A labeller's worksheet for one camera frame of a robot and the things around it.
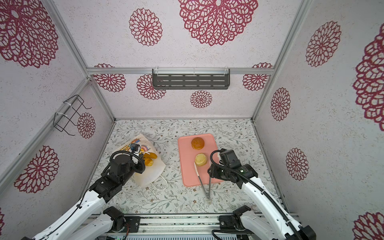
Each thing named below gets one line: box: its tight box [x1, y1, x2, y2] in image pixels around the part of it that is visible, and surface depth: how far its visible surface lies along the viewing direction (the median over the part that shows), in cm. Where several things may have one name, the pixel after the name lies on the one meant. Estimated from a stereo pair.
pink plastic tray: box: [178, 133, 224, 187], surface depth 98 cm
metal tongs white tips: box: [194, 162, 212, 205], surface depth 83 cm
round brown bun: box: [191, 137, 205, 150], surface depth 103 cm
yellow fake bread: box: [195, 153, 208, 167], surface depth 94 cm
